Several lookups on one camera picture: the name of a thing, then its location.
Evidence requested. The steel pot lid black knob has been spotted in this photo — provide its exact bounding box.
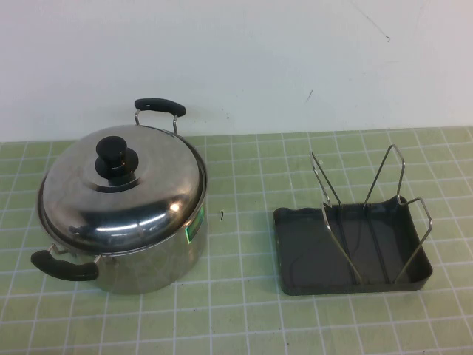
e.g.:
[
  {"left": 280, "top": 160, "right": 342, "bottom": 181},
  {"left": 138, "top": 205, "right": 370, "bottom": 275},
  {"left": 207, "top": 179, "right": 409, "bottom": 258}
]
[{"left": 36, "top": 124, "right": 208, "bottom": 257}]

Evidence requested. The stainless steel cooking pot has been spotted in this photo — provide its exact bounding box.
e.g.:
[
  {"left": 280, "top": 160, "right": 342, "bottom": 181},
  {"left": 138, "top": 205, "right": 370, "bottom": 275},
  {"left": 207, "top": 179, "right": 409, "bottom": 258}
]
[{"left": 30, "top": 97, "right": 208, "bottom": 296}]

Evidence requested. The dark grey drip tray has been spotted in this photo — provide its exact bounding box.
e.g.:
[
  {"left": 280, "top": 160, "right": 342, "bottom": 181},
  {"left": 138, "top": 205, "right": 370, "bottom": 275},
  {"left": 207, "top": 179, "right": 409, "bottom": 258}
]
[{"left": 273, "top": 195, "right": 434, "bottom": 297}]

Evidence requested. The green grid table mat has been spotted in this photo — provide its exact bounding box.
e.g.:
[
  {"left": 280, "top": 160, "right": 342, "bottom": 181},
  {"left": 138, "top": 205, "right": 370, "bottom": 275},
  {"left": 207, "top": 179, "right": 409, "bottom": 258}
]
[{"left": 0, "top": 129, "right": 473, "bottom": 355}]

